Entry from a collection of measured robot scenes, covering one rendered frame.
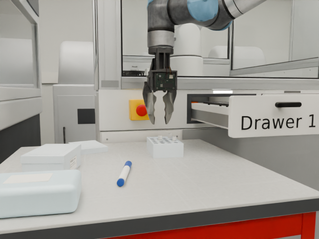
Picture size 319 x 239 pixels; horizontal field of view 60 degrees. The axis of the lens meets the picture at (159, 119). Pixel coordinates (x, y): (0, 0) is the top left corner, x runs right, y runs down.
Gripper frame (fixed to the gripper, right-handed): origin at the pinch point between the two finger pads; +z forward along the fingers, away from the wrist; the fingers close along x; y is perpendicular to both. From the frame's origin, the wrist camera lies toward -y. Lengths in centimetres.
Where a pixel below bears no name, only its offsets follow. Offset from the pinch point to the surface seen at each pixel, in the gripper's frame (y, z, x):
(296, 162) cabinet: -23, 22, 64
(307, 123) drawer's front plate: 11.8, 0.7, 39.9
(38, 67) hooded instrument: -107, -23, -57
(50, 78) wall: -332, -25, -92
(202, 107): -10.7, -2.8, 17.0
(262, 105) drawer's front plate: 12.6, -4.5, 25.3
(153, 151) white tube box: 7.6, 8.0, -3.2
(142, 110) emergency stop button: -12.1, -1.8, -3.6
